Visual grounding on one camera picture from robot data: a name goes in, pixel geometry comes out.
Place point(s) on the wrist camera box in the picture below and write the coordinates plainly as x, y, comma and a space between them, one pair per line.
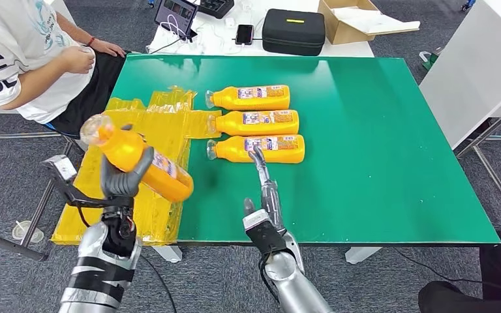
265, 235
62, 166

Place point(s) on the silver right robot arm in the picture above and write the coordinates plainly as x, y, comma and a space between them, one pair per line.
293, 289

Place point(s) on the white sheet in box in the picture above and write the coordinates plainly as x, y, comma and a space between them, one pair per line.
372, 19

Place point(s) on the metal table frame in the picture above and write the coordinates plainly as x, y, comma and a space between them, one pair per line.
492, 125

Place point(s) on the clear plastic cup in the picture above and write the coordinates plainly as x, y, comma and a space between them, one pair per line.
28, 233

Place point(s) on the white table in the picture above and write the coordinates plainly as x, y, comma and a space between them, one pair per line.
350, 49

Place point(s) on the green table board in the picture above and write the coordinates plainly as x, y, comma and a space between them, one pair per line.
363, 129

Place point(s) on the orange detergent bottle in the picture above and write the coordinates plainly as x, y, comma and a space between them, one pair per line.
233, 125
229, 99
123, 149
229, 151

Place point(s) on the metal chair frame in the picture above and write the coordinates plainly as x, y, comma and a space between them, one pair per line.
45, 194

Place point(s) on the black tablet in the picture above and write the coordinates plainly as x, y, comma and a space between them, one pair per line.
175, 15

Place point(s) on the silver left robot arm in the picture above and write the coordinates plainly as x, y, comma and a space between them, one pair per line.
99, 268

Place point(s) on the yellow taped cardboard mat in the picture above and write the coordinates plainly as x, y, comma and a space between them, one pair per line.
164, 129

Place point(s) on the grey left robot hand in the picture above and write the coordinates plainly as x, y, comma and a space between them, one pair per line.
121, 183

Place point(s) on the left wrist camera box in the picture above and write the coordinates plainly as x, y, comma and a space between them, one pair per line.
62, 166

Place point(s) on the blue caster wheel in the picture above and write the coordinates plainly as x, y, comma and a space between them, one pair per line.
467, 4

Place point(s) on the black smartphone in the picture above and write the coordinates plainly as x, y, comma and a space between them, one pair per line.
244, 34

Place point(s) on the brown cardboard box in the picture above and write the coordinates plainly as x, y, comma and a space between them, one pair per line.
342, 30

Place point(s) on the green and white object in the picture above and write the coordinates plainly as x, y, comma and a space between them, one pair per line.
427, 62

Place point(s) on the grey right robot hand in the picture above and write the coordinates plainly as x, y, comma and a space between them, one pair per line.
272, 198

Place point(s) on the black zip case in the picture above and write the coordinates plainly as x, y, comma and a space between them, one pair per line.
293, 32

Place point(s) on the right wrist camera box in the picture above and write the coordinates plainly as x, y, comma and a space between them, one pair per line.
265, 235

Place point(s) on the white table foot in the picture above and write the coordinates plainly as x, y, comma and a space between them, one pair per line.
360, 255
170, 255

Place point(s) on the black controller device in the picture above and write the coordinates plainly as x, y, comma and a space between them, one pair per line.
216, 8

